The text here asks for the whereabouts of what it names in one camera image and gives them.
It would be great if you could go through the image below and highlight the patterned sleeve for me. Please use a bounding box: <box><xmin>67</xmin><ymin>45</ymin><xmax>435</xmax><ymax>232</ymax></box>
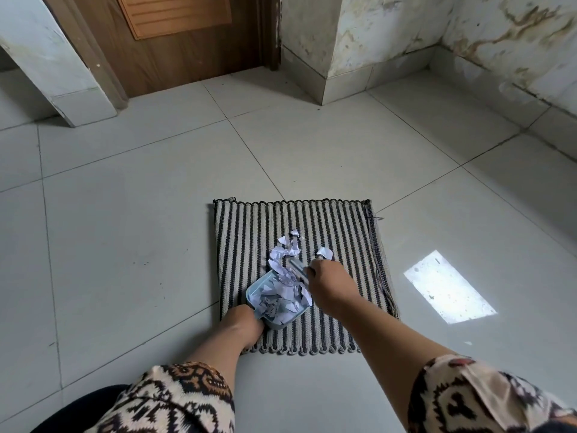
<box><xmin>86</xmin><ymin>361</ymin><xmax>236</xmax><ymax>433</ymax></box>
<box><xmin>408</xmin><ymin>355</ymin><xmax>577</xmax><ymax>433</ymax></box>

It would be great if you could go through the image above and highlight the small hand brush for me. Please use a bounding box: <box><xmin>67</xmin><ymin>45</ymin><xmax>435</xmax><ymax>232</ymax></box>
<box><xmin>288</xmin><ymin>258</ymin><xmax>312</xmax><ymax>284</ymax></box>

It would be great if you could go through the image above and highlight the person's black trouser leg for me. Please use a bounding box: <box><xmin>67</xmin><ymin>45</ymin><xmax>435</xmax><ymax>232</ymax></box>
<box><xmin>29</xmin><ymin>384</ymin><xmax>129</xmax><ymax>433</ymax></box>

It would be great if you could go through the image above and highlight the black and white striped mat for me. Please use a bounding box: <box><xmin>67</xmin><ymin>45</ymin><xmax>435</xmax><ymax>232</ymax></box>
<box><xmin>212</xmin><ymin>198</ymin><xmax>401</xmax><ymax>357</ymax></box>

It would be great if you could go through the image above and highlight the pile of torn paper scraps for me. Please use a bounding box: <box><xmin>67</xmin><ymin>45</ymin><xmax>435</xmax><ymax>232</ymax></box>
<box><xmin>257</xmin><ymin>230</ymin><xmax>334</xmax><ymax>320</ymax></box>

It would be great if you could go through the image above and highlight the patterned left sleeve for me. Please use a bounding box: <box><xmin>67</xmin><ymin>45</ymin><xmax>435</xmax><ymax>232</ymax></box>
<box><xmin>86</xmin><ymin>361</ymin><xmax>236</xmax><ymax>433</ymax></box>

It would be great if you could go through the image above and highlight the brown wooden door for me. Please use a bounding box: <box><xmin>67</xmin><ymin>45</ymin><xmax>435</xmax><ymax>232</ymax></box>
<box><xmin>43</xmin><ymin>0</ymin><xmax>281</xmax><ymax>99</ymax></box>

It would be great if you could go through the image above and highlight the person's left hand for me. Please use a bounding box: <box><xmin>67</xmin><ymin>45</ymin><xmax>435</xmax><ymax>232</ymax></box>
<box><xmin>217</xmin><ymin>305</ymin><xmax>265</xmax><ymax>352</ymax></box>

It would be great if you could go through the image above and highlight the person's right hand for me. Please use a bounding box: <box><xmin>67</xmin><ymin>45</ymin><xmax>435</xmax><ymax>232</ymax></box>
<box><xmin>307</xmin><ymin>259</ymin><xmax>361</xmax><ymax>320</ymax></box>

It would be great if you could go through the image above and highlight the person's right forearm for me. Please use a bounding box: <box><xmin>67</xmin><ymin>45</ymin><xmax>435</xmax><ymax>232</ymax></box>
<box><xmin>325</xmin><ymin>298</ymin><xmax>460</xmax><ymax>430</ymax></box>

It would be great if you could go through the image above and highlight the person's left forearm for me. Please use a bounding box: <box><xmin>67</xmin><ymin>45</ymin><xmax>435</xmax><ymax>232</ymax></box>
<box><xmin>181</xmin><ymin>327</ymin><xmax>246</xmax><ymax>393</ymax></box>

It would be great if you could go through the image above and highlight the light blue dustpan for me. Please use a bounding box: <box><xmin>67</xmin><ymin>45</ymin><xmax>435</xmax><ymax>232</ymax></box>
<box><xmin>246</xmin><ymin>270</ymin><xmax>313</xmax><ymax>332</ymax></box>

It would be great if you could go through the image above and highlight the patterned right sleeve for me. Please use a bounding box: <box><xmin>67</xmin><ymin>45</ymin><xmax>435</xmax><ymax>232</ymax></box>
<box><xmin>408</xmin><ymin>355</ymin><xmax>577</xmax><ymax>433</ymax></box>

